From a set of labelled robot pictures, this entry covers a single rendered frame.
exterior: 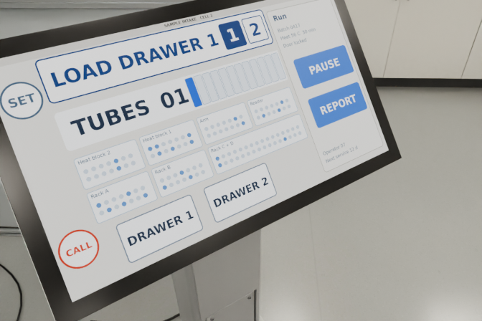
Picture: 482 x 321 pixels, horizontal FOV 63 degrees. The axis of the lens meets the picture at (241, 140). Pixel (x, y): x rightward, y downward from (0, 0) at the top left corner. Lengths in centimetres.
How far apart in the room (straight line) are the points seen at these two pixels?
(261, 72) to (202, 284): 40
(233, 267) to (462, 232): 139
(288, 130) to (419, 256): 135
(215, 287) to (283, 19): 49
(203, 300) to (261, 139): 38
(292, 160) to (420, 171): 171
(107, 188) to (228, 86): 20
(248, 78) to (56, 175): 26
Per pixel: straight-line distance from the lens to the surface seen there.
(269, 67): 56
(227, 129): 51
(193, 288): 76
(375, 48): 270
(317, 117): 58
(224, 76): 52
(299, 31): 60
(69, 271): 48
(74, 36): 50
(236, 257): 75
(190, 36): 53
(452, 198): 214
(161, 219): 48
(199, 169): 49
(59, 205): 47
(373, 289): 168
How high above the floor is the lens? 136
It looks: 37 degrees down
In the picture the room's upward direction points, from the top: 1 degrees counter-clockwise
